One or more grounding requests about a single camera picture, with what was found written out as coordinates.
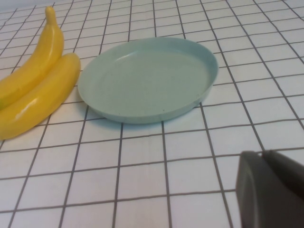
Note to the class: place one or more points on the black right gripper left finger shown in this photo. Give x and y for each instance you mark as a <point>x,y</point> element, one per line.
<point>256,194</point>

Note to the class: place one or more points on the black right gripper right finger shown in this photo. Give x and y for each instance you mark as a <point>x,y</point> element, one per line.
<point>289,171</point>

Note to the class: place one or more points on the white black-gridded tablecloth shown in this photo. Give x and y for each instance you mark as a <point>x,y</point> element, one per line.
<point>142,166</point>

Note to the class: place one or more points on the pale blue-green plastic plate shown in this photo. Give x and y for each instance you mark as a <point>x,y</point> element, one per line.
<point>147,83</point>

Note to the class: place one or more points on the yellow plastic banana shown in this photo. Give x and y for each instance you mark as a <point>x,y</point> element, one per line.
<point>47,95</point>
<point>45,59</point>

